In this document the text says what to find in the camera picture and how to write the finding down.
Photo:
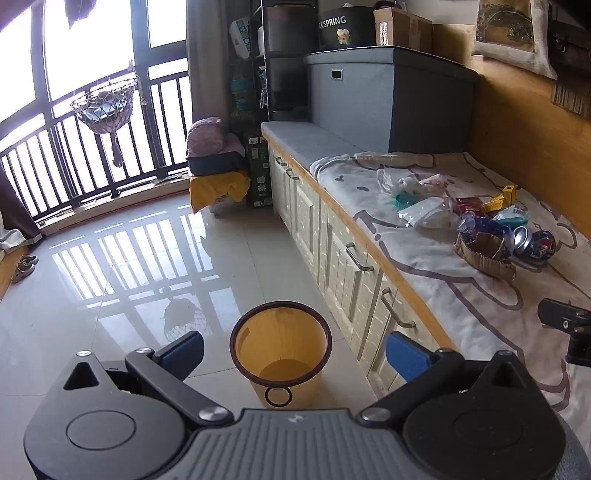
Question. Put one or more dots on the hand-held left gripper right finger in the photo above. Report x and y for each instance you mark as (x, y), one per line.
(406, 357)

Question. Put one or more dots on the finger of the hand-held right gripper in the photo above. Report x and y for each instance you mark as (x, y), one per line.
(561, 316)

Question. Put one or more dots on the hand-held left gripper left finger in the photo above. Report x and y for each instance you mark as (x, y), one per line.
(182, 353)

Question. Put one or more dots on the crushed blue drink can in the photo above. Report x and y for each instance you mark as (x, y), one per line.
(535, 244)

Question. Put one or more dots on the torn cardboard piece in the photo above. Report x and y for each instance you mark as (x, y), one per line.
(485, 258)

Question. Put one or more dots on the yellow bin with brown rim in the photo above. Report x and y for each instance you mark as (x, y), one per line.
(295, 341)

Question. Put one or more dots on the teal and white packet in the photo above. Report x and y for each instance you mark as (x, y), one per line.
(510, 216)

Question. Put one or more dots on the blue wrapper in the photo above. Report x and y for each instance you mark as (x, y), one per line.
(482, 228)

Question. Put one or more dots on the white plastic pouch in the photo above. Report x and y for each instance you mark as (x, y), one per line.
(427, 214)

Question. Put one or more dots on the clear plastic bag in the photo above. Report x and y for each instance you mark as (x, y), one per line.
(413, 182)

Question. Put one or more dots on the white printed blanket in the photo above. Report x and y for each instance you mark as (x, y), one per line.
(461, 300)

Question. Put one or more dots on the cream cabinet bench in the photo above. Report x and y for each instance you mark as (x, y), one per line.
(332, 244)

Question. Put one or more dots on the red packet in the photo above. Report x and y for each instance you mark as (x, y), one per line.
(473, 205)

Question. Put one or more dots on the yellow cloth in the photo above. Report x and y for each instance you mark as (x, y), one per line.
(217, 187)

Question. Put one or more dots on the pair of sandals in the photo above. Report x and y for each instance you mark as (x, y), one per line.
(24, 267)

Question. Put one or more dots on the green carton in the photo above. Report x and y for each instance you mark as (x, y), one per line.
(258, 175)

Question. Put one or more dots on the dark flat case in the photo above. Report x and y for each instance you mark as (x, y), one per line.
(217, 162)

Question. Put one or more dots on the pink cloth bundle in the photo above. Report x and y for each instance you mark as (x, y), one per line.
(210, 136)

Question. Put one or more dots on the black balcony railing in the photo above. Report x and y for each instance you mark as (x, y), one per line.
(92, 152)

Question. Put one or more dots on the grey bench cushion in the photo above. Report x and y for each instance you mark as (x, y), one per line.
(304, 143)

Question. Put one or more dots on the grey fabric storage box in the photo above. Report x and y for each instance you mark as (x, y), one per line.
(369, 101)

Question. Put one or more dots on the embroidered throw pillow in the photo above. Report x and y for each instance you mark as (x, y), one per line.
(512, 32)

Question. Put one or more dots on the black metal shelf rack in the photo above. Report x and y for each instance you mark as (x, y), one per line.
(257, 69)

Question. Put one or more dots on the grey curtain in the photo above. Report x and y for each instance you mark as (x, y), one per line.
(207, 60)

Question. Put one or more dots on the black drawer tower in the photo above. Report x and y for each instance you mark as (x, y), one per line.
(286, 55)

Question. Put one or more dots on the white tissue pack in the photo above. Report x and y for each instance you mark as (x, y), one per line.
(240, 37)

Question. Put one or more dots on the brown cardboard box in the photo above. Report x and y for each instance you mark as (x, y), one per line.
(404, 27)

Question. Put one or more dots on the black round box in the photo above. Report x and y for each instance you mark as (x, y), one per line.
(346, 27)

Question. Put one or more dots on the dark fringed wall hanging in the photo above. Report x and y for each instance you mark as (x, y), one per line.
(572, 69)

